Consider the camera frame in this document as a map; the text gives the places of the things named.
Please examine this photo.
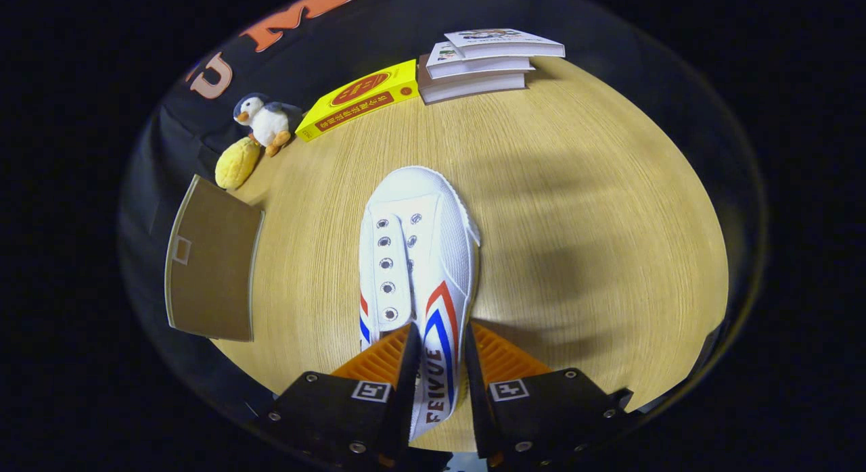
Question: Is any brown fabric storage box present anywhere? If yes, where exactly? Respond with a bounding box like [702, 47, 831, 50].
[164, 174, 266, 343]

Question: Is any white illustrated cover book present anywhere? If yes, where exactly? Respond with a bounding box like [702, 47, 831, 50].
[425, 41, 537, 80]
[444, 28, 566, 60]

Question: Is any yellow book with red circle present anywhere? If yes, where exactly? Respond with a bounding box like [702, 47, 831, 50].
[295, 59, 420, 143]

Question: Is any yellow round plush toy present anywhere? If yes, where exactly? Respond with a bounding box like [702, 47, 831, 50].
[215, 137, 262, 190]

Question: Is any penguin plush toy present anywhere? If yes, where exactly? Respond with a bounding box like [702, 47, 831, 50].
[233, 92, 303, 158]

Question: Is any brown cover book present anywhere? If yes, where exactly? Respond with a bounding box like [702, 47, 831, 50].
[417, 53, 528, 105]

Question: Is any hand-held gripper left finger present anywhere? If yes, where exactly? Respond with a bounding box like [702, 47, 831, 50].
[267, 322, 424, 469]

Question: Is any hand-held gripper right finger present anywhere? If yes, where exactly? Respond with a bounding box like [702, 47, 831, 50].
[463, 320, 633, 463]

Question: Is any black backdrop cloth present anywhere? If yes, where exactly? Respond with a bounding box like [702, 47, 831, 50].
[125, 0, 765, 392]

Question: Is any white canvas shoe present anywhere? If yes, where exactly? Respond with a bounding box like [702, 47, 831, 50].
[357, 166, 482, 442]

